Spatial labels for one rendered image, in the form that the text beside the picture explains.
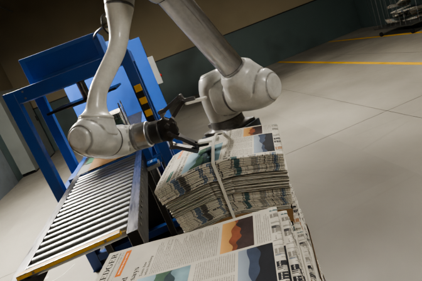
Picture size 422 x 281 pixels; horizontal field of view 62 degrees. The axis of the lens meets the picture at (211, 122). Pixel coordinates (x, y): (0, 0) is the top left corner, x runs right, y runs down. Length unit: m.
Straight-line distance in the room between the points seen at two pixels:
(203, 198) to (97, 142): 0.35
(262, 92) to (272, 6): 9.64
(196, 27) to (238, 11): 9.38
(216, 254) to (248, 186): 0.43
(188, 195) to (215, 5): 9.57
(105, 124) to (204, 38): 0.47
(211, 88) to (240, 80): 0.20
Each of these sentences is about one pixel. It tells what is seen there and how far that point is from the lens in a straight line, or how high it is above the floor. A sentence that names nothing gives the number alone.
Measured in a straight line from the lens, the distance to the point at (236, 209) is 1.09.
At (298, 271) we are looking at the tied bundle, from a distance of 0.57.
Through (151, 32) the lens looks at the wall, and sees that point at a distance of 10.21.
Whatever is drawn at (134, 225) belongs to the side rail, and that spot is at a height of 0.80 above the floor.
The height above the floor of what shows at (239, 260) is 1.07.
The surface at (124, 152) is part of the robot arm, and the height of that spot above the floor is 1.17.
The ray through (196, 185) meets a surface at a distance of 1.06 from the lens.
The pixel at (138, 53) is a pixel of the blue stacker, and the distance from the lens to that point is 5.04.
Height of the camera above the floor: 1.42
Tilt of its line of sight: 13 degrees down
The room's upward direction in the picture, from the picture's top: 21 degrees counter-clockwise
